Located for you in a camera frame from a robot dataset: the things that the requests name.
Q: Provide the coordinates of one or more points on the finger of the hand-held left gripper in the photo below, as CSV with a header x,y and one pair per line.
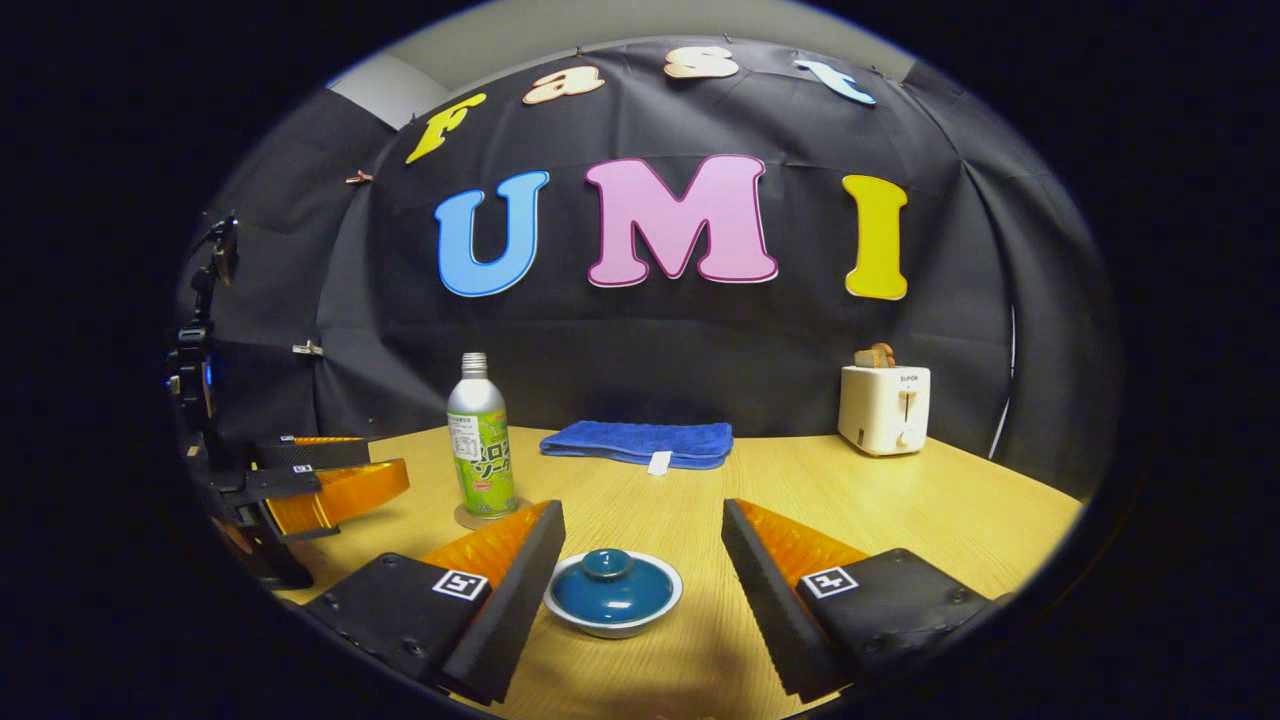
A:
x,y
320,452
340,495

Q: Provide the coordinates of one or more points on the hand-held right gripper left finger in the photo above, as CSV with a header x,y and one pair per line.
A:
x,y
520,590

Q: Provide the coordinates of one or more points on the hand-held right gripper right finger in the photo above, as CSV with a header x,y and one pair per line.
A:
x,y
765,600

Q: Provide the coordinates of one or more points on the round brown coaster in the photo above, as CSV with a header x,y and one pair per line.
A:
x,y
470,522

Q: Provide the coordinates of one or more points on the teal teacup lid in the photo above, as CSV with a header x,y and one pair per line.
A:
x,y
612,595

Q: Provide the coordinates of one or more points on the teal teacup white inside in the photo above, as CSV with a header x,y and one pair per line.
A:
x,y
612,630

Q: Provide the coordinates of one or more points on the silver green water bottle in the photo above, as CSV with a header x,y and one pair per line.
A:
x,y
480,440

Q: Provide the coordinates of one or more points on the small pale clip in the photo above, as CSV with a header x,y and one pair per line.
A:
x,y
307,349

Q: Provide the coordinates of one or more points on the folded blue towel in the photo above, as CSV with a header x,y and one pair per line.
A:
x,y
635,440

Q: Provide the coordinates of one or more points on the cream toaster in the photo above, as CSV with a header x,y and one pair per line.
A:
x,y
885,410

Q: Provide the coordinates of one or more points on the brown bread slice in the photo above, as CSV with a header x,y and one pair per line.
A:
x,y
875,356

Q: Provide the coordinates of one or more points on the black backdrop cloth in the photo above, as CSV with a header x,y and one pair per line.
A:
x,y
700,340

